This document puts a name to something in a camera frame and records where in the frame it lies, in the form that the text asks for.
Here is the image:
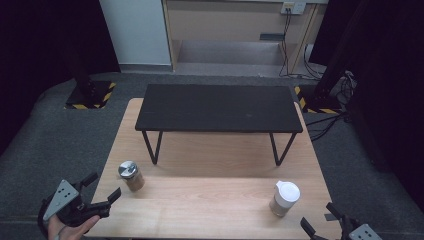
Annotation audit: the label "glass jar with white lid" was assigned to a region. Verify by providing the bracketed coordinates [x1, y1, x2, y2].
[268, 180, 301, 219]

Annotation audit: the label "grey box on desk frame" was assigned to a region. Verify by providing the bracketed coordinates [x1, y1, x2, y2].
[259, 32, 285, 42]

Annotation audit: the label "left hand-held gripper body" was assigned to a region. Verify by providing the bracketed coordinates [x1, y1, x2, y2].
[42, 179, 112, 228]

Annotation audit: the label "wooden desk frame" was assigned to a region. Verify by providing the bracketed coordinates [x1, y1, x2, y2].
[161, 0, 330, 74]

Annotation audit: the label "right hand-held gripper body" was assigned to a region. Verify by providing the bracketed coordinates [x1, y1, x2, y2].
[310, 214, 385, 240]

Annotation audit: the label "person's left hand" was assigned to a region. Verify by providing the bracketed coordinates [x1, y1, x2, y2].
[47, 214, 101, 240]

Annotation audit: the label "black cables from socket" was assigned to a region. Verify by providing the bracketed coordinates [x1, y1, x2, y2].
[278, 7, 326, 81]

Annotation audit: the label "glass jar with metal lid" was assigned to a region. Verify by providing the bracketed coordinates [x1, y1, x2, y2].
[117, 160, 146, 193]

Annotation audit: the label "white cabinet panel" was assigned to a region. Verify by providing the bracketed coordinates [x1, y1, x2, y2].
[98, 0, 173, 67]

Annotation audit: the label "black stand base striped tape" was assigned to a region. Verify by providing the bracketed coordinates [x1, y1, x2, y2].
[63, 79, 117, 111]
[294, 84, 342, 115]

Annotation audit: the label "white wall socket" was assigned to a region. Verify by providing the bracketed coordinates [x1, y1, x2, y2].
[280, 1, 307, 16]

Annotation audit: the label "bundle of grey cables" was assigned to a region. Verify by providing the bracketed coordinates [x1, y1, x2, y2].
[329, 70, 358, 103]

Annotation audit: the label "black rack with wire legs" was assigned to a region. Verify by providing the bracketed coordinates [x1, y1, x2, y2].
[134, 83, 304, 167]

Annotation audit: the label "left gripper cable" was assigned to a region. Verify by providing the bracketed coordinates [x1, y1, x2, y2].
[36, 198, 68, 240]

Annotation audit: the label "black cables on floor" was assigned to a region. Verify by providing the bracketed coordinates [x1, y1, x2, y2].
[304, 111, 351, 143]

